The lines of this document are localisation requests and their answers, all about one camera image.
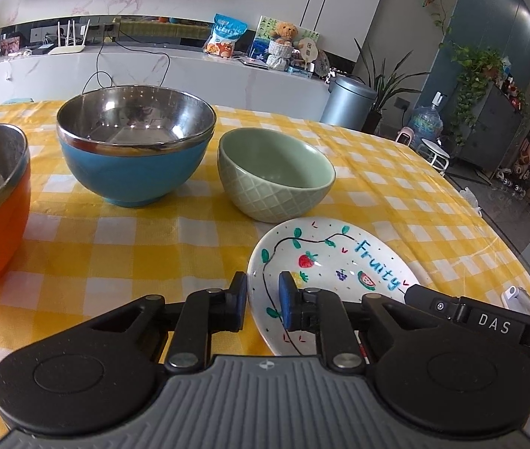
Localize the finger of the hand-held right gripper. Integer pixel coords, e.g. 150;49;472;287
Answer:
404;284;524;342

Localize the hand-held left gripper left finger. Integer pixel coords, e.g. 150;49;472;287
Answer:
88;271;249;376

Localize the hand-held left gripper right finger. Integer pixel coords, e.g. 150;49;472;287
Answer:
278;270;434;370

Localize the white fruit-painted plate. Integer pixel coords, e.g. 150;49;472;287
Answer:
247;217;434;357

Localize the green ceramic bowl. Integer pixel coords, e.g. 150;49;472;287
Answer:
217;128;337;224

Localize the white plastic device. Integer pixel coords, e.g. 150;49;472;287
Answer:
507;285;530;317

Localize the white plastic bag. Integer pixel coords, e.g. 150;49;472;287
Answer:
460;187;483;217

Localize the yellow checked tablecloth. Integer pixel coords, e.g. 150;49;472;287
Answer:
0;100;530;449

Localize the white round stool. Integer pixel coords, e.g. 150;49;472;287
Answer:
417;138;451;177

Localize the blue steel-lined bowl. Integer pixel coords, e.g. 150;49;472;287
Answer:
56;85;217;207

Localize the blue water jug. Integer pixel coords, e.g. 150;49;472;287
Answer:
409;91;444;150

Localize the grey metal cabinet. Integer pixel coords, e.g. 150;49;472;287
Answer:
461;86;527;175

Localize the grey metal trash can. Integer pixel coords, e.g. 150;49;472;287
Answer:
319;75;378;131

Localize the white marble counter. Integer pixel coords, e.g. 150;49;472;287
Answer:
0;47;336;125

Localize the potted snake plant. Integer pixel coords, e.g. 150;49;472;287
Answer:
353;40;430;134

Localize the green trailing vine plant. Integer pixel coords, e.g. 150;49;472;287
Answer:
449;44;500;137

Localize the white woven basket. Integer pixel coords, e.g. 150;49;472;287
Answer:
266;40;294;72

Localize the round wooden sign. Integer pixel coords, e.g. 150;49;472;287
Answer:
295;37;318;64

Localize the blue snack bag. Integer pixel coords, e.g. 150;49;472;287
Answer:
203;14;249;59

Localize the green leaf painting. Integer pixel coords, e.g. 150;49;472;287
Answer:
248;15;320;64

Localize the brown teddy bear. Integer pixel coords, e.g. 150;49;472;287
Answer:
269;22;299;46

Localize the white router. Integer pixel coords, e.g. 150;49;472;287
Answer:
49;18;92;56

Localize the black cable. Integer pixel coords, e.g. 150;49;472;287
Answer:
82;33;171;97

